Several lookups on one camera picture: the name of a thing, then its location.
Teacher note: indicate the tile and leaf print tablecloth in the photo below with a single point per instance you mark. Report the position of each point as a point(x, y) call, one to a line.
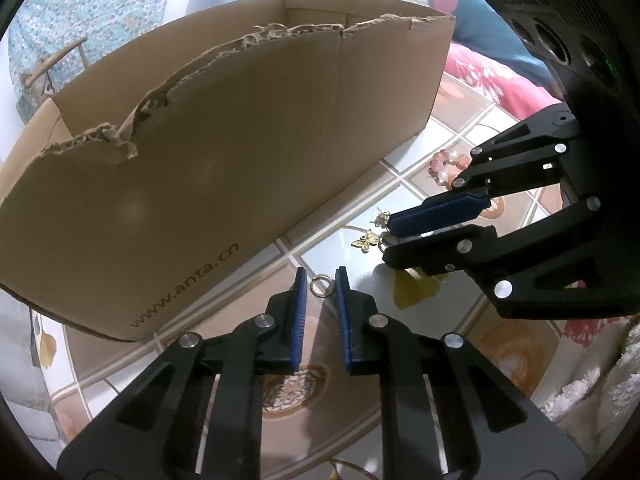
point(500, 355)

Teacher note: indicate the pink floral blanket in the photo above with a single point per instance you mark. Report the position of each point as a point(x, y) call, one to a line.
point(490, 75)

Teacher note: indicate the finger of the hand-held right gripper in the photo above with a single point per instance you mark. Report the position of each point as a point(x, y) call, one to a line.
point(440, 215)
point(430, 255)

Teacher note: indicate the brown cardboard box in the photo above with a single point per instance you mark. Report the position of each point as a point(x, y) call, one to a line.
point(225, 160)

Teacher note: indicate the blue floral wall cloth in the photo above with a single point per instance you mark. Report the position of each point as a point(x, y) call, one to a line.
point(100, 5)

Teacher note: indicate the small gold butterfly earring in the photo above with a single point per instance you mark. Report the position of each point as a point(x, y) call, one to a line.
point(382, 219)

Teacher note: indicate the white fluffy cloth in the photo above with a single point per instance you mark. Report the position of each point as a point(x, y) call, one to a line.
point(580, 390)

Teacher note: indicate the wooden chair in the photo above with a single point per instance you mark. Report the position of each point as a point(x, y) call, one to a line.
point(50, 62)

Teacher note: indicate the gold butterfly outline earring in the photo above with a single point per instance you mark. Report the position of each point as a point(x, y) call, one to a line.
point(367, 242)

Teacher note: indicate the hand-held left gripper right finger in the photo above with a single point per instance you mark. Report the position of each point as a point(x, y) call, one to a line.
point(344, 320)

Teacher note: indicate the blue pillow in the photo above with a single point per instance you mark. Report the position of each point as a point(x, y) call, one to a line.
point(480, 25)

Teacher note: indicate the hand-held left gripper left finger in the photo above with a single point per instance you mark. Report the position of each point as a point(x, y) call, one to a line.
point(300, 310)

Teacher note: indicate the gold hoop earring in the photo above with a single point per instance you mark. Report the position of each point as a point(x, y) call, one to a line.
point(381, 245)

